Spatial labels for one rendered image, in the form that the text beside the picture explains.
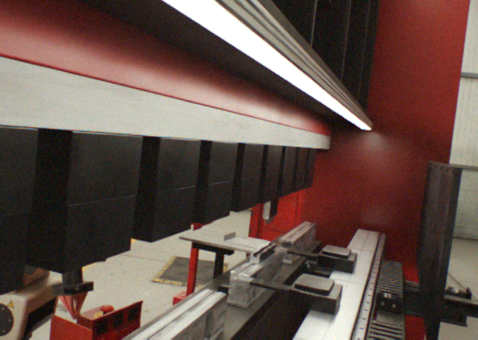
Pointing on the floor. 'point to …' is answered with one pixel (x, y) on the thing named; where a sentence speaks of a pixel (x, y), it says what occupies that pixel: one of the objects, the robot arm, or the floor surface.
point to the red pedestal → (190, 270)
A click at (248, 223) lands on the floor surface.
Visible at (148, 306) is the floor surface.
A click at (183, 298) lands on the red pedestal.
